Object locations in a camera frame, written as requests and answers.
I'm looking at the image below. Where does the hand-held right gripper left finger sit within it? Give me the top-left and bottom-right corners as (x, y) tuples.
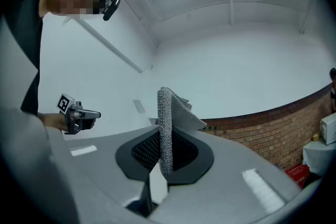
(62, 125), (161, 216)

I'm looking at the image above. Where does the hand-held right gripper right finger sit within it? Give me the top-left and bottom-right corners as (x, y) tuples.
(148, 127), (302, 224)

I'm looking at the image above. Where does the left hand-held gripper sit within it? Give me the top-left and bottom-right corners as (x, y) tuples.
(57, 93), (102, 136)

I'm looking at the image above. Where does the grey woven cloth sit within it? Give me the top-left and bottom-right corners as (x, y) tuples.
(156, 86), (208, 178)

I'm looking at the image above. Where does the person's left forearm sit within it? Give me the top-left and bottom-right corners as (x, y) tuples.
(37, 112), (55, 129)

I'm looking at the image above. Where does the person's left hand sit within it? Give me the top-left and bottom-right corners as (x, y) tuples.
(52, 114), (69, 131)

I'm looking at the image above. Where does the red plastic crate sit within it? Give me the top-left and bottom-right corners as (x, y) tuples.
(285, 164), (310, 189)

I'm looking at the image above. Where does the table with grey tablecloth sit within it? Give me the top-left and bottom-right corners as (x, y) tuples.
(302, 140), (336, 176)

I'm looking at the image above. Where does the person's black shirt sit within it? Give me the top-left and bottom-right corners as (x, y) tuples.
(5, 0), (50, 116)

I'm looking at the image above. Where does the white microwave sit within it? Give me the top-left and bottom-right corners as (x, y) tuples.
(320, 112), (336, 145)

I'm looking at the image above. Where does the black head-mounted camera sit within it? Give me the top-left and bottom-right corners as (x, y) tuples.
(102, 0), (121, 22)

